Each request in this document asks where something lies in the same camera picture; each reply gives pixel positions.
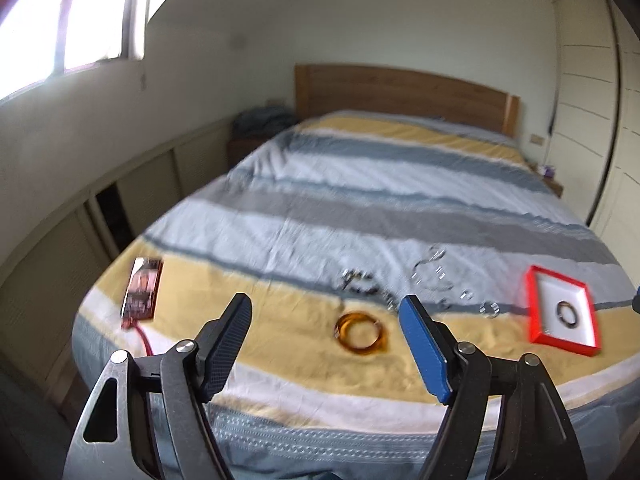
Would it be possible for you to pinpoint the silver chain necklace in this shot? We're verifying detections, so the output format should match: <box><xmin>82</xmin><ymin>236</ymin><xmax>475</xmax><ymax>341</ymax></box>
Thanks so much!
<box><xmin>410</xmin><ymin>244</ymin><xmax>454</xmax><ymax>294</ymax></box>

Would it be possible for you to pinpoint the amber resin bangle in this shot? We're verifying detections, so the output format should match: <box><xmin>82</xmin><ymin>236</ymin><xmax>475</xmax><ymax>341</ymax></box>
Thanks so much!
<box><xmin>333</xmin><ymin>311</ymin><xmax>387</xmax><ymax>356</ymax></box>

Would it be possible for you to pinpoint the dark beaded bracelet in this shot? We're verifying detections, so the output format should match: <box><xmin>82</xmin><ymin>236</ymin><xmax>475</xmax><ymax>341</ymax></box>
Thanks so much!
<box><xmin>336</xmin><ymin>268</ymin><xmax>386</xmax><ymax>298</ymax></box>

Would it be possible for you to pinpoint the dark tortoiseshell bangle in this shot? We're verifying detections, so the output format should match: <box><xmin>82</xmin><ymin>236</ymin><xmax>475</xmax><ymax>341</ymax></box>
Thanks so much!
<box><xmin>555</xmin><ymin>300</ymin><xmax>580</xmax><ymax>330</ymax></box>

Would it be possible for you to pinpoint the red jewelry box tray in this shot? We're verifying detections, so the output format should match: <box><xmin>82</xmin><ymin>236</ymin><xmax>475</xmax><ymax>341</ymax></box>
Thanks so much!
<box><xmin>525</xmin><ymin>266</ymin><xmax>601</xmax><ymax>356</ymax></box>

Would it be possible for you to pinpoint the red black phone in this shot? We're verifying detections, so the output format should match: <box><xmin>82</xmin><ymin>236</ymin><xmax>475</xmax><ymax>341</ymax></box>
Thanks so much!
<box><xmin>120</xmin><ymin>257</ymin><xmax>163</xmax><ymax>321</ymax></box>

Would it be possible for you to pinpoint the striped bed duvet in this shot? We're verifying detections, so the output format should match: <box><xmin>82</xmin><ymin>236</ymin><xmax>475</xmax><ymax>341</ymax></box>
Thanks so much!
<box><xmin>72</xmin><ymin>110</ymin><xmax>639</xmax><ymax>479</ymax></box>

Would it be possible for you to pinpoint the wooden nightstand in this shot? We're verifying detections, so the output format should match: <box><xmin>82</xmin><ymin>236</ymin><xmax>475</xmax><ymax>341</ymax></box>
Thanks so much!
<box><xmin>528</xmin><ymin>164</ymin><xmax>564</xmax><ymax>198</ymax></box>

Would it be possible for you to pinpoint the dark clothes pile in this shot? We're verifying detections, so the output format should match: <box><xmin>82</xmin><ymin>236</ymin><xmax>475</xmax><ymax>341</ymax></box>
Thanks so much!
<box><xmin>231</xmin><ymin>105</ymin><xmax>299</xmax><ymax>139</ymax></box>

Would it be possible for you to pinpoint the white wardrobe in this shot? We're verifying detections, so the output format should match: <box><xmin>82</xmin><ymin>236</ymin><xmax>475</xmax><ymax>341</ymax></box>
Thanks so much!
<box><xmin>546</xmin><ymin>0</ymin><xmax>639</xmax><ymax>273</ymax></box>

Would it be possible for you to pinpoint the wooden headboard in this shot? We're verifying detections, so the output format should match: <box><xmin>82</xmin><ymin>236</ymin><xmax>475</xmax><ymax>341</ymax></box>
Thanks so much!
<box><xmin>294</xmin><ymin>64</ymin><xmax>521</xmax><ymax>139</ymax></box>

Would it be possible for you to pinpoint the window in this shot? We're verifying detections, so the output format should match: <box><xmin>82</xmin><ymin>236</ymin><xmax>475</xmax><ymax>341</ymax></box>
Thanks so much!
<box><xmin>1</xmin><ymin>0</ymin><xmax>166</xmax><ymax>100</ymax></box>

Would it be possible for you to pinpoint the low wall cabinet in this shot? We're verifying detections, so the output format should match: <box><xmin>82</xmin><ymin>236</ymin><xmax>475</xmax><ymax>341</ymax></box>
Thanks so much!
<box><xmin>1</xmin><ymin>117</ymin><xmax>232</xmax><ymax>390</ymax></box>

